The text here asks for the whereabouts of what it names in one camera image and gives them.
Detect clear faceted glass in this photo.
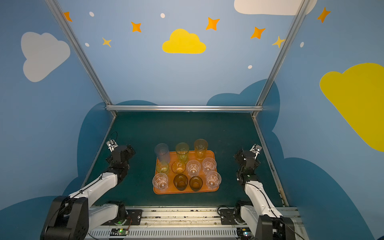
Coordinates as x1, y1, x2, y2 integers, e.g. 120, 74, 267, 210
186, 160, 202, 177
206, 171, 222, 190
202, 158, 217, 175
152, 173, 169, 193

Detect short green glass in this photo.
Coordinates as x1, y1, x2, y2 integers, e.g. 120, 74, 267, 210
156, 162, 169, 175

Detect tall clear bluish glass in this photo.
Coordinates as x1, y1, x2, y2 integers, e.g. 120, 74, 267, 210
154, 143, 171, 164

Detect clear faceted glass back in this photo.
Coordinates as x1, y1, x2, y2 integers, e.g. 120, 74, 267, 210
152, 173, 169, 193

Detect small olive textured cup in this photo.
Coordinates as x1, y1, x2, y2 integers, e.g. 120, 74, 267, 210
189, 176, 203, 192

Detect tall amber glass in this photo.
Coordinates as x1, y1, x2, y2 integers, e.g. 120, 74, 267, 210
194, 139, 208, 161

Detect orange plastic tray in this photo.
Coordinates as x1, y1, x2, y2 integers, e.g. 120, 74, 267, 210
154, 150, 219, 195

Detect short yellow glass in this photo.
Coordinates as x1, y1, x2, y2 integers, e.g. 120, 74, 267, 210
172, 161, 186, 175

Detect tall green glass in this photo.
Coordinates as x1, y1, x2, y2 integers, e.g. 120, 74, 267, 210
175, 143, 190, 164

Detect dark olive textured cup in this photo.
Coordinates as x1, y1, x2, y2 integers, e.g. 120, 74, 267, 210
173, 174, 189, 191

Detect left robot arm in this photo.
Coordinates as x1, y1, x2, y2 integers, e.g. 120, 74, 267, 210
40, 145, 136, 240

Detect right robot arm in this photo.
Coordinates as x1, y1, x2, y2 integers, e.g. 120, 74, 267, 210
234, 145, 296, 240

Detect right controller board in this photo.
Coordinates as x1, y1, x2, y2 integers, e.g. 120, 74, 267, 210
236, 228, 254, 240

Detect controller board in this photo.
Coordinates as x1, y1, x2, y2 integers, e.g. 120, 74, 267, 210
236, 228, 254, 240
110, 228, 129, 237

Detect left controller board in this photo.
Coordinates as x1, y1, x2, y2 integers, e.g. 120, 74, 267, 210
110, 228, 129, 237

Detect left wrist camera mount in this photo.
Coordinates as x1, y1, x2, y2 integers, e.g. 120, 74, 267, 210
106, 139, 118, 152

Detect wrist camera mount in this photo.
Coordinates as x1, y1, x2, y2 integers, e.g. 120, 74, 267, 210
250, 144, 262, 159
106, 139, 118, 152

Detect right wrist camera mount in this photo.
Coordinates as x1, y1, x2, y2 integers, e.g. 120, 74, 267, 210
250, 144, 262, 159

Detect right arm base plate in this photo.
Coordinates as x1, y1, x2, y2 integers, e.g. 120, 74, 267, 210
218, 208, 244, 225

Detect aluminium rear frame bar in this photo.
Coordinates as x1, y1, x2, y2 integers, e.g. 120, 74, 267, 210
106, 105, 263, 112

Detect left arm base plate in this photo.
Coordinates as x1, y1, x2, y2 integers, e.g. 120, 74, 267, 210
102, 209, 143, 226

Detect front aluminium rail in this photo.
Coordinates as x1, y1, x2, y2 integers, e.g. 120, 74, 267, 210
47, 206, 310, 240

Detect aluminium left frame post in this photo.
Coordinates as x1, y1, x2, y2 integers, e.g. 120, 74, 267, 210
45, 0, 113, 106

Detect aluminium frame post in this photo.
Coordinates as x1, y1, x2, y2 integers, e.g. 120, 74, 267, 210
252, 0, 311, 120
45, 0, 113, 106

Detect aluminium right frame post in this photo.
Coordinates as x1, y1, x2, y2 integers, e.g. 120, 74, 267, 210
252, 0, 311, 120

